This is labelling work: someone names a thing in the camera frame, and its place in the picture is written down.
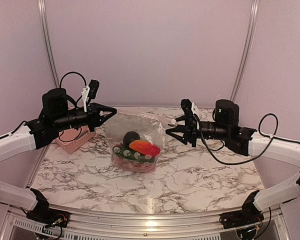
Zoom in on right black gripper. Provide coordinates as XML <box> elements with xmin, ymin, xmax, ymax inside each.
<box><xmin>166</xmin><ymin>114</ymin><xmax>231</xmax><ymax>147</ymax></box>

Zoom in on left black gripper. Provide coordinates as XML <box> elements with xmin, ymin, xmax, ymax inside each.
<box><xmin>52</xmin><ymin>102</ymin><xmax>116</xmax><ymax>132</ymax></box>

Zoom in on clear zip top bag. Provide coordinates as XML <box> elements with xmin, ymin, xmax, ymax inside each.
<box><xmin>104</xmin><ymin>109</ymin><xmax>172</xmax><ymax>173</ymax></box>

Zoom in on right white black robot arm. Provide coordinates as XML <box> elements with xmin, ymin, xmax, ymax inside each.
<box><xmin>165</xmin><ymin>99</ymin><xmax>300</xmax><ymax>224</ymax></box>

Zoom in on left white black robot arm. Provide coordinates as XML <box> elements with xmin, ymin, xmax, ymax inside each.
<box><xmin>0</xmin><ymin>87</ymin><xmax>117</xmax><ymax>223</ymax></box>

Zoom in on dark fake avocado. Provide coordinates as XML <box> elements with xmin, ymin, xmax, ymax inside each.
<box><xmin>122</xmin><ymin>131</ymin><xmax>141</xmax><ymax>148</ymax></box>

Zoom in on green fake cucumber slices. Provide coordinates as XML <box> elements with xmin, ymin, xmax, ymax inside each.
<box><xmin>112</xmin><ymin>145</ymin><xmax>156</xmax><ymax>163</ymax></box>

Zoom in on pink plastic basket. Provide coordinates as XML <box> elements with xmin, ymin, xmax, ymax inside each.
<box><xmin>55</xmin><ymin>126</ymin><xmax>96</xmax><ymax>154</ymax></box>

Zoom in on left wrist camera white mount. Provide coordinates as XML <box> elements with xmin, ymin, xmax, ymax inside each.
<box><xmin>81</xmin><ymin>79</ymin><xmax>100</xmax><ymax>113</ymax></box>

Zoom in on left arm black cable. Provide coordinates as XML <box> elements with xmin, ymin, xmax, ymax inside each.
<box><xmin>59</xmin><ymin>71</ymin><xmax>87</xmax><ymax>106</ymax></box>

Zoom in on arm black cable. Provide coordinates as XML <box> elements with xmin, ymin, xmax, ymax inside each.
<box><xmin>59</xmin><ymin>71</ymin><xmax>87</xmax><ymax>106</ymax></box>
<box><xmin>199</xmin><ymin>113</ymin><xmax>280</xmax><ymax>166</ymax></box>

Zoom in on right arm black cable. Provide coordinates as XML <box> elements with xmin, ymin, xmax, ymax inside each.
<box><xmin>199</xmin><ymin>113</ymin><xmax>280</xmax><ymax>166</ymax></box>

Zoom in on front aluminium rail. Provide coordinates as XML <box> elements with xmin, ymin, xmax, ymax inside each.
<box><xmin>4</xmin><ymin>199</ymin><xmax>288</xmax><ymax>240</ymax></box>

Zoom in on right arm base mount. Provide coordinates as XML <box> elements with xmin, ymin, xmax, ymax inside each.
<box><xmin>219</xmin><ymin>209</ymin><xmax>264</xmax><ymax>229</ymax></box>

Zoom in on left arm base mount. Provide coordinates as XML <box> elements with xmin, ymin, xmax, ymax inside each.
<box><xmin>26</xmin><ymin>205</ymin><xmax>70</xmax><ymax>228</ymax></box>

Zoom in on left aluminium frame post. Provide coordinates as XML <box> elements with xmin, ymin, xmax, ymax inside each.
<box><xmin>37</xmin><ymin>0</ymin><xmax>60</xmax><ymax>88</ymax></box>

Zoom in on aluminium frame post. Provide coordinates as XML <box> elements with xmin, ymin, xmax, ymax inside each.
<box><xmin>37</xmin><ymin>0</ymin><xmax>60</xmax><ymax>88</ymax></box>
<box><xmin>230</xmin><ymin>0</ymin><xmax>260</xmax><ymax>102</ymax></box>

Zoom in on right aluminium frame post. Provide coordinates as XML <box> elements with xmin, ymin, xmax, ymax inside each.
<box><xmin>230</xmin><ymin>0</ymin><xmax>260</xmax><ymax>102</ymax></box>

